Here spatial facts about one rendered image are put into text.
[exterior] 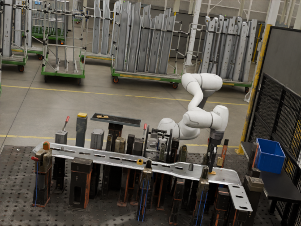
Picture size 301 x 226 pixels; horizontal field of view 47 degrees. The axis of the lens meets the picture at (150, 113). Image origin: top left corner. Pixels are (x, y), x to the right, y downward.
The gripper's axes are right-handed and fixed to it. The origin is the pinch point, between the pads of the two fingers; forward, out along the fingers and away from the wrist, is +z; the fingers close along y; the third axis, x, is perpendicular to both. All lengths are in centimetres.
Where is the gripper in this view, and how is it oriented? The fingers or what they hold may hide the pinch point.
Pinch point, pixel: (210, 166)
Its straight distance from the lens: 234.5
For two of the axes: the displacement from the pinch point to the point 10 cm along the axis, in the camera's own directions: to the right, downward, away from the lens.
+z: -1.3, 9.5, 2.9
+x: 9.9, 1.4, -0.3
